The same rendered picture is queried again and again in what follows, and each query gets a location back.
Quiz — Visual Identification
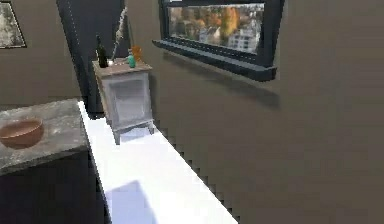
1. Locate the teal small bottle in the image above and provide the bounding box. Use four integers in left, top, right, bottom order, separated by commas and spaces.
127, 48, 137, 69

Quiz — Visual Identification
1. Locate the dark glass bottle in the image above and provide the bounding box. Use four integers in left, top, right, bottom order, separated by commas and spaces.
95, 34, 109, 69

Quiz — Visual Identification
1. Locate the framed grey wall picture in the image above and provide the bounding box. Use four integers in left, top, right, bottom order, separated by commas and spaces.
0, 0, 27, 50

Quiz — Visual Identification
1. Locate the dark tall fridge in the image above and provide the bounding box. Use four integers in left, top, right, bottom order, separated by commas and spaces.
55, 0, 132, 116

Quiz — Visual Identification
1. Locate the black framed window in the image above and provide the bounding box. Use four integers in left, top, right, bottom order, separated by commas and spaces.
152, 0, 286, 83

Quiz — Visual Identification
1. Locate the white side cabinet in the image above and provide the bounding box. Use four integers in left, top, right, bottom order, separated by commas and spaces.
92, 58, 156, 146

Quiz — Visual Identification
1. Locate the grey stone top counter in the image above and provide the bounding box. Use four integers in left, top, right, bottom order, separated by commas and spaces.
0, 98, 107, 224

